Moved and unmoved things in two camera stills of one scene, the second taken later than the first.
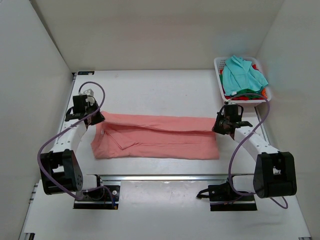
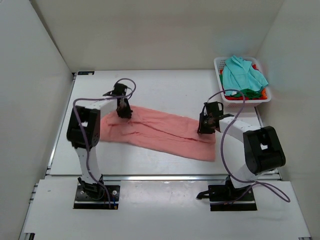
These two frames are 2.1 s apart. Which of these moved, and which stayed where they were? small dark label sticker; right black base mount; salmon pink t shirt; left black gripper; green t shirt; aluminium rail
Moved: left black gripper; salmon pink t shirt
Stayed: small dark label sticker; aluminium rail; green t shirt; right black base mount
